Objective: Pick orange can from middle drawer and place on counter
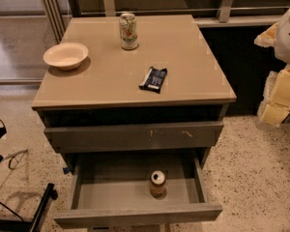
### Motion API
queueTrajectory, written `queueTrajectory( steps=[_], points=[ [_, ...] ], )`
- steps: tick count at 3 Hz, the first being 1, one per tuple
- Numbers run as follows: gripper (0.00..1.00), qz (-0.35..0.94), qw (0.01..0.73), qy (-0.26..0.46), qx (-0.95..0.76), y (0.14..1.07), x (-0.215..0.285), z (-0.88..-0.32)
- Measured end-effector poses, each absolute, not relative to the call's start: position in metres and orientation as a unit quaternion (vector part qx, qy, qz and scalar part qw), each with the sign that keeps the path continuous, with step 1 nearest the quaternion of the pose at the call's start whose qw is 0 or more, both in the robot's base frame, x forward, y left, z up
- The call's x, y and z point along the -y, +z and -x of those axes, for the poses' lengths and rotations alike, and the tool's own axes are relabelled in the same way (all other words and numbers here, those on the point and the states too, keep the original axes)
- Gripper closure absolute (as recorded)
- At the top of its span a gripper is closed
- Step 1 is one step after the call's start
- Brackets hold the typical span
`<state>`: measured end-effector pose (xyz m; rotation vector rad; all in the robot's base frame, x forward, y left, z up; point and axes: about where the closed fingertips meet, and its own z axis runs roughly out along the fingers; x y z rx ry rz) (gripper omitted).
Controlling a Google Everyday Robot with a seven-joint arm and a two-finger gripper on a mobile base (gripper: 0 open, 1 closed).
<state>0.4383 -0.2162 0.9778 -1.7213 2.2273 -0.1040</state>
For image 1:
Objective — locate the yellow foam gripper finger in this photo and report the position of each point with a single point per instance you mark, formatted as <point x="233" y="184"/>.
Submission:
<point x="268" y="37"/>
<point x="275" y="106"/>

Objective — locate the orange soda can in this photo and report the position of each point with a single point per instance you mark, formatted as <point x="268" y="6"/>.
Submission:
<point x="157" y="184"/>

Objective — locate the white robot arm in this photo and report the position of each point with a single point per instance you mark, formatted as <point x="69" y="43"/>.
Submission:
<point x="282" y="46"/>

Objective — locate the closed grey top drawer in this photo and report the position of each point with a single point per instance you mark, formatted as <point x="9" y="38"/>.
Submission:
<point x="134" y="137"/>

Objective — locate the white green soda can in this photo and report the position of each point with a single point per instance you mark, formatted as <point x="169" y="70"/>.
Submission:
<point x="128" y="33"/>

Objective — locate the grey drawer cabinet beige top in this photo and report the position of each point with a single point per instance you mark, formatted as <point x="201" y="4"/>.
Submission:
<point x="104" y="90"/>

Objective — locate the open grey middle drawer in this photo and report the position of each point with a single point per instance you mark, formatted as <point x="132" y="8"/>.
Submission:
<point x="112" y="189"/>

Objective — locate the dark blue snack wrapper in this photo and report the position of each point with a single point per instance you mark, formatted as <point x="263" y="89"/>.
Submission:
<point x="153" y="80"/>

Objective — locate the white paper bowl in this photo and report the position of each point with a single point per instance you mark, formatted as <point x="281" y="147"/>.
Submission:
<point x="66" y="56"/>

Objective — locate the metal railing frame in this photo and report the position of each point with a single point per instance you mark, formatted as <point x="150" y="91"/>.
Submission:
<point x="208" y="13"/>

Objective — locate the black chair frame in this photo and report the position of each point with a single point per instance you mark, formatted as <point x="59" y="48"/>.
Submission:
<point x="20" y="224"/>

